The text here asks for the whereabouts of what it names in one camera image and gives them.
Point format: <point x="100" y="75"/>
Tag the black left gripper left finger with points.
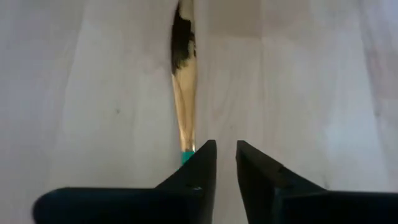
<point x="140" y="205"/>

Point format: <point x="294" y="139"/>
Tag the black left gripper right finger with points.
<point x="295" y="208"/>

